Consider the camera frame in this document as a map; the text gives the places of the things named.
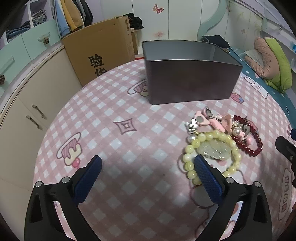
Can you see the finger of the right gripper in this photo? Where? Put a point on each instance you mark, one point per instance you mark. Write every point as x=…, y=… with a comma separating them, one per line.
x=286, y=148

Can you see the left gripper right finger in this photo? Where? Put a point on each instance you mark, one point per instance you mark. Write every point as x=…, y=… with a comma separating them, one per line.
x=253, y=222

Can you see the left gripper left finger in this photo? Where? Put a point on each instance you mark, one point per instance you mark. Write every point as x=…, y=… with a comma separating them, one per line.
x=42, y=222

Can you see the pale jade pendant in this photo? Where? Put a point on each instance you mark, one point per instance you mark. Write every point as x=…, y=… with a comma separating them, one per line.
x=215, y=149

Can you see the pink charm keychain cluster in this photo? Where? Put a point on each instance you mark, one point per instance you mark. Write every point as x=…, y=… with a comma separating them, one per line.
x=233, y=125

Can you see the pink and green quilt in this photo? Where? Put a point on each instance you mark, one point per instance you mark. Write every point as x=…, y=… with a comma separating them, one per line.
x=275, y=70

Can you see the bed with teal sheet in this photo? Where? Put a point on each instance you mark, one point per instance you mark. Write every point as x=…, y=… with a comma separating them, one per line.
x=282, y=99

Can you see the pink checkered tablecloth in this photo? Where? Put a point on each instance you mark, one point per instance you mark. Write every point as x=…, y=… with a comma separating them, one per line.
x=143, y=192

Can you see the cream curved cabinet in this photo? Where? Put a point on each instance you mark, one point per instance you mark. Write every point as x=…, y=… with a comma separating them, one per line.
x=28, y=115

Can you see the folded dark clothes on bed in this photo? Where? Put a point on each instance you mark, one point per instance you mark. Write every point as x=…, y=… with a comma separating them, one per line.
x=216, y=40

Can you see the dark grey metal tin box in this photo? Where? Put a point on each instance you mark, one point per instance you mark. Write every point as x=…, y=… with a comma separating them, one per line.
x=182, y=71

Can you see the mint green drawer unit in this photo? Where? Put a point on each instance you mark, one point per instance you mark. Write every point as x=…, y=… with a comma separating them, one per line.
x=23, y=49

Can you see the large cardboard box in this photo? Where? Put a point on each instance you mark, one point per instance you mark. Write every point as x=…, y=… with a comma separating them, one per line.
x=100, y=47

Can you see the white wardrobe with butterflies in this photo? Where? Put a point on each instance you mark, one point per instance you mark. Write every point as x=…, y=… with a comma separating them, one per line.
x=161, y=19

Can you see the small cardboard box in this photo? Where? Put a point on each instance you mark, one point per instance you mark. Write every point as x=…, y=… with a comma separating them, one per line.
x=134, y=41

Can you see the black clothes pile on boxes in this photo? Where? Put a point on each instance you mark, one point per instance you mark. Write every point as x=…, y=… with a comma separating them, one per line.
x=134, y=21

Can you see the hanging clothes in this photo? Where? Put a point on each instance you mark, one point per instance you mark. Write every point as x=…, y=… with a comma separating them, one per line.
x=71, y=15

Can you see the purple cubby shelf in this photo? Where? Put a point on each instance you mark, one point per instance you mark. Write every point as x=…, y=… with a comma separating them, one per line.
x=30, y=15

